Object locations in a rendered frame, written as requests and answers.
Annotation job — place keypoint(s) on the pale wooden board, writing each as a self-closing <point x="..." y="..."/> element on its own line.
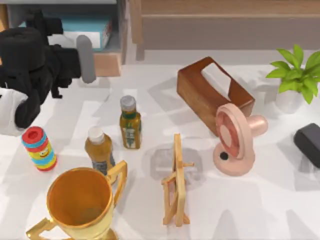
<point x="107" y="65"/>

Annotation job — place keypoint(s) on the light blue box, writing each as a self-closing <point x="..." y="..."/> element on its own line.
<point x="85" y="26"/>

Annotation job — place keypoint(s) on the colourful striped toy can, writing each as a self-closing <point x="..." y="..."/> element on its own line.
<point x="40" y="152"/>

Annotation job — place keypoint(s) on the amber bottle with white cap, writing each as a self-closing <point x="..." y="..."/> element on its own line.
<point x="100" y="150"/>

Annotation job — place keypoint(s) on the green bottle with grey cap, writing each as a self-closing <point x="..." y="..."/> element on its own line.
<point x="130" y="125"/>

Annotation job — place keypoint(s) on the wooden side panel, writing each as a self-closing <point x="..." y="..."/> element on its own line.
<point x="3" y="15"/>

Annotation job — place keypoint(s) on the wooden cupboard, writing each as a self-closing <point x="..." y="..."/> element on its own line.
<point x="137" y="25"/>

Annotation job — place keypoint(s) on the gold trophy cup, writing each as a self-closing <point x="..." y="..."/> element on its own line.
<point x="80" y="197"/>

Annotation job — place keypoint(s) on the brown wooden tissue box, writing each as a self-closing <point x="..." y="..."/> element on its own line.
<point x="197" y="90"/>

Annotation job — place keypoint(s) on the wooden framed easel board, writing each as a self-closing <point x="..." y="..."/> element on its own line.
<point x="178" y="175"/>

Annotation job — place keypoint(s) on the pink desk fan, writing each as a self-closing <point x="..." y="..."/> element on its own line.
<point x="232" y="140"/>

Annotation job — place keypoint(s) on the green plant in white pot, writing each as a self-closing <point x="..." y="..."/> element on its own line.
<point x="295" y="72"/>

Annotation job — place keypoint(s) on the black stapler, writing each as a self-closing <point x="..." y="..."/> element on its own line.
<point x="308" y="142"/>

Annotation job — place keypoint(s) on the pale grey rounded camera box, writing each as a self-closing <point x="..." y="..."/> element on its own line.
<point x="86" y="60"/>

